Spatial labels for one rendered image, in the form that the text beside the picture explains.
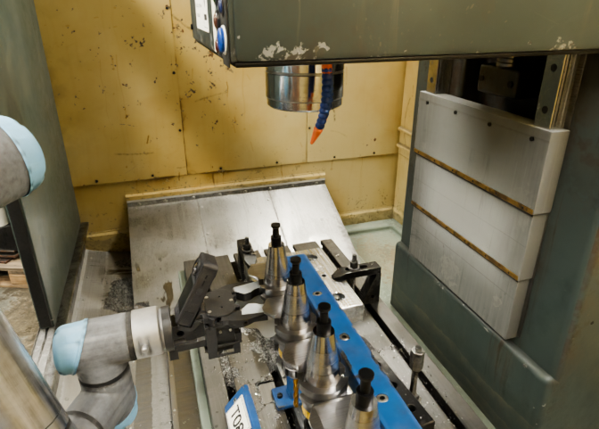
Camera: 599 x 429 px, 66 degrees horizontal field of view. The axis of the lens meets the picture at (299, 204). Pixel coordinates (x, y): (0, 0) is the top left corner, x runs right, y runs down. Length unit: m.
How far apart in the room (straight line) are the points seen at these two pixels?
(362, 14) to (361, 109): 1.54
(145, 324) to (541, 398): 0.90
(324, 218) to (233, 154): 0.49
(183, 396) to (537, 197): 0.94
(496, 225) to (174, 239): 1.25
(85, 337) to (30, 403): 0.11
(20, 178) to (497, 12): 0.70
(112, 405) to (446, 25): 0.73
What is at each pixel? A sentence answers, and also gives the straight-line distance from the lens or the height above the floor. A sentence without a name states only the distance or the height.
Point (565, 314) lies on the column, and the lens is 1.14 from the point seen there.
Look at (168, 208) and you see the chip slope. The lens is 2.05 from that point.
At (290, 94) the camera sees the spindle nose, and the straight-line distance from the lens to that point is 0.90.
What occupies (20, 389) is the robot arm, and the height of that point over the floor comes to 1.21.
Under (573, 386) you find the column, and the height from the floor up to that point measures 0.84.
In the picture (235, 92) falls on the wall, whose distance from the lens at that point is 1.98.
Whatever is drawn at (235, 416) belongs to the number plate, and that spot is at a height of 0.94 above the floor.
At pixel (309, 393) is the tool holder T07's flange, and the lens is 0.59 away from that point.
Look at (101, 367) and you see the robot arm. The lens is 0.78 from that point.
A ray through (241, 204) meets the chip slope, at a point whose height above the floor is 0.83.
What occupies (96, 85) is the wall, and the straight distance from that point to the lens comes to 1.95.
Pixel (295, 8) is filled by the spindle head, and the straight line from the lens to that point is 0.62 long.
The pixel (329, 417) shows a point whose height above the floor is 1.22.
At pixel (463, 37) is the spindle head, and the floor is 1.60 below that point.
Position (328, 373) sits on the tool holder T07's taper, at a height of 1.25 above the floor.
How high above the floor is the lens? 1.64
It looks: 24 degrees down
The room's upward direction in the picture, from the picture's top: straight up
